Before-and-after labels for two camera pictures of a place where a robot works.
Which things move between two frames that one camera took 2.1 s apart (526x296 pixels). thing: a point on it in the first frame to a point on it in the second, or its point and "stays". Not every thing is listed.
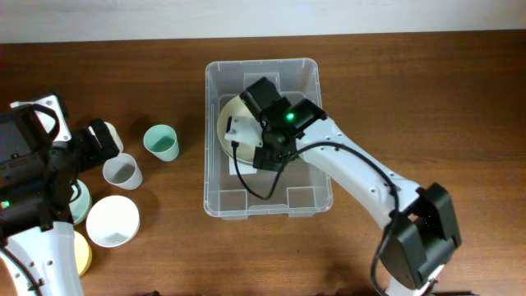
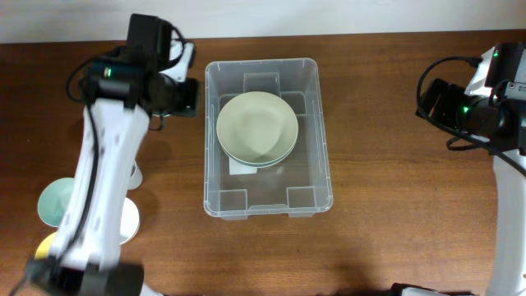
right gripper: [271, 159] to [451, 94]
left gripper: [85, 138] to [191, 105]
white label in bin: [243, 168] stays
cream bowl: [239, 130] stays
